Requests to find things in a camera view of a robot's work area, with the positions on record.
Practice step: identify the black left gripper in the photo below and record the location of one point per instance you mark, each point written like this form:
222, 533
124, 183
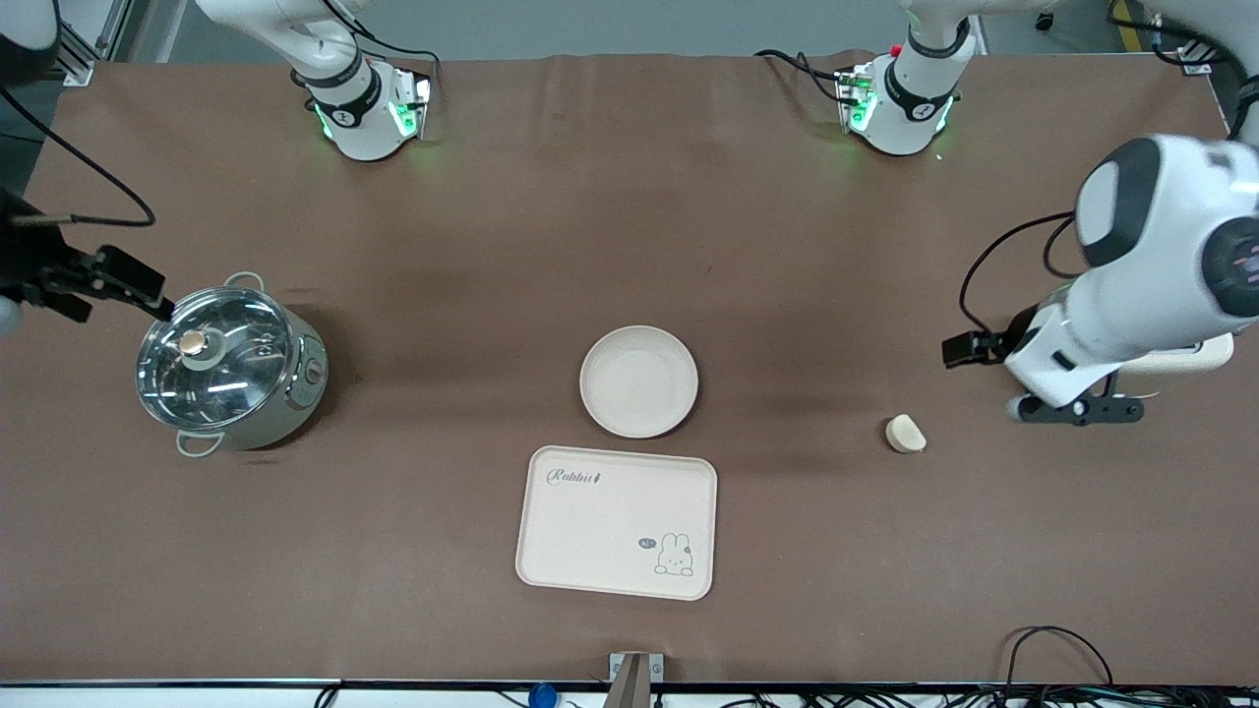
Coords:
1013, 333

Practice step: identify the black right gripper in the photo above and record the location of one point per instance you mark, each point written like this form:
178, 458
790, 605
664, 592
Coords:
29, 258

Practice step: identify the pale steamed bun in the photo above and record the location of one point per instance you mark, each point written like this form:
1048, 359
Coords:
905, 434

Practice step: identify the round beige plate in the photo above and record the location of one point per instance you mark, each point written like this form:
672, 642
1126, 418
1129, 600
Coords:
639, 382

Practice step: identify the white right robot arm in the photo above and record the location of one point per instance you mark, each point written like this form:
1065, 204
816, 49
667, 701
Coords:
354, 108

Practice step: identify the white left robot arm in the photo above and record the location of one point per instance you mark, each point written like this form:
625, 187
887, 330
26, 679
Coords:
1151, 265

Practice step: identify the beige rabbit print tray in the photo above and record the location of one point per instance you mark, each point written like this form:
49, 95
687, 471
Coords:
615, 521

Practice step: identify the glass pot lid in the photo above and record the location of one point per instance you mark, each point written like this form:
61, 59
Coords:
211, 359

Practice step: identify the steel electric cooking pot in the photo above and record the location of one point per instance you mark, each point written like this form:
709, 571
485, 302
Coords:
285, 403

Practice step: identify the cream two-slot toaster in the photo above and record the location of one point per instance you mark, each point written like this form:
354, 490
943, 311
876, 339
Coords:
1180, 359

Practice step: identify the brown table mat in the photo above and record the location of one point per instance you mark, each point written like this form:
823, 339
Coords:
629, 216

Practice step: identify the blue round cap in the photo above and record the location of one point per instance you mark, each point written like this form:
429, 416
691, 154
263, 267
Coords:
543, 696

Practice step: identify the aluminium frame profile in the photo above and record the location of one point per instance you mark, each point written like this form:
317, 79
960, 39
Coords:
84, 49
1192, 61

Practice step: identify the grey metal clamp bracket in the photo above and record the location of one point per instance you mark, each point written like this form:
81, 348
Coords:
635, 677

